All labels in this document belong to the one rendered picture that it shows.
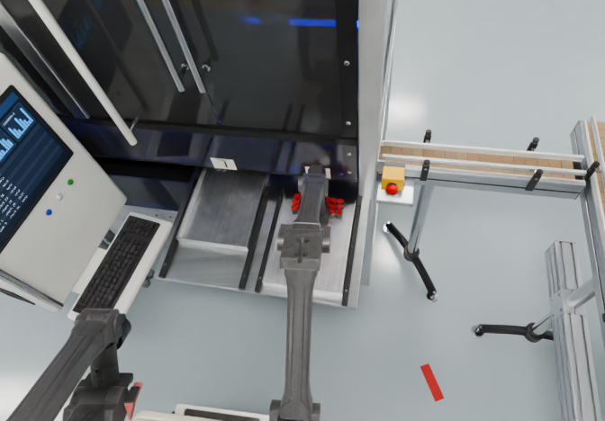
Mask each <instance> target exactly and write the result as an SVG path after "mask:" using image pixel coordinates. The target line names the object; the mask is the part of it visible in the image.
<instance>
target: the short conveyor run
mask: <svg viewBox="0 0 605 421"><path fill-rule="evenodd" d="M431 132H432V131H431V130H426V134H425V135H424V140H423V143H419V142H408V141H396V140H382V141H381V147H380V154H379V161H387V162H398V163H405V174H404V175H405V178H413V179H415V182H414V184H422V185H431V186H440V187H450V188H459V189H469V190H478V191H488V192H497V193H516V194H525V195H535V196H544V197H554V198H563V199H572V200H576V199H577V197H578V196H579V195H580V194H581V192H582V191H583V190H584V188H585V187H586V183H585V180H584V176H585V175H586V174H587V173H586V172H587V171H584V170H582V160H583V158H584V156H581V155H569V154H557V153H546V152H535V149H536V147H537V145H538V142H539V138H537V137H534V138H533V139H532V142H530V144H529V146H528V148H527V150H526V151H523V150H511V149H499V148H478V147H466V146H454V145H442V144H430V139H431Z"/></svg>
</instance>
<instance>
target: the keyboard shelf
mask: <svg viewBox="0 0 605 421"><path fill-rule="evenodd" d="M130 215H132V216H134V217H138V218H142V219H147V220H151V221H154V222H157V223H159V224H160V226H159V228H158V230H157V232H156V234H155V236H154V237H153V238H152V240H151V242H150V244H149V246H148V248H147V250H146V252H145V254H144V255H143V257H142V258H141V260H140V262H139V264H138V266H137V268H136V270H135V271H134V273H133V275H132V277H131V278H130V280H129V282H128V284H127V285H126V287H125V289H124V291H123V293H122V295H121V297H120V298H119V300H118V301H117V303H116V305H115V307H114V308H115V309H118V310H119V311H120V313H125V314H126V313H127V311H128V309H129V308H130V306H131V304H132V302H133V300H134V299H135V297H136V295H137V293H138V291H139V289H140V287H141V285H142V284H143V282H144V280H145V278H146V276H147V275H148V273H149V270H150V268H151V266H152V265H153V264H154V262H155V260H156V258H157V256H158V253H159V252H160V250H161V248H162V246H163V245H164V243H165V241H166V240H167V237H168V235H169V233H170V231H171V228H172V227H173V223H172V222H170V221H167V220H163V219H158V218H154V217H150V216H148V215H144V214H140V213H138V212H134V211H131V212H130V213H129V215H128V216H127V218H126V220H127V219H128V217H129V216H130ZM126 220H125V221H126ZM125 221H124V222H123V224H122V226H123V225H124V223H125ZM122 226H121V228H120V229H119V231H118V233H117V234H116V236H115V237H114V239H113V241H114V240H115V239H116V237H117V235H118V234H119V232H120V230H121V229H122ZM113 241H112V243H113ZM112 243H111V245H112ZM111 245H109V247H108V249H107V250H104V249H102V248H99V247H98V248H97V249H96V251H95V253H94V255H93V256H92V258H91V259H90V261H89V263H88V264H87V266H86V268H85V270H84V271H83V272H82V274H81V275H80V277H79V278H78V280H77V282H76V284H75V286H74V287H73V289H72V290H71V291H72V292H75V293H78V294H80V295H79V297H78V298H77V300H76V302H75V304H74V305H73V307H72V309H73V308H74V307H75V305H76V304H77V301H78V300H79V298H80V296H81V295H82V293H83V291H84V290H85V288H86V286H87V285H88V283H89V282H90V280H91V278H92V277H93V275H94V273H95V271H96V269H97V268H98V266H99V264H100V263H101V262H102V261H103V259H104V257H105V255H106V253H107V252H108V250H109V248H110V247H111ZM72 309H71V310H70V311H69V313H68V318H70V319H72V320H75V318H76V316H77V315H78V314H79V313H76V312H74V311H72Z"/></svg>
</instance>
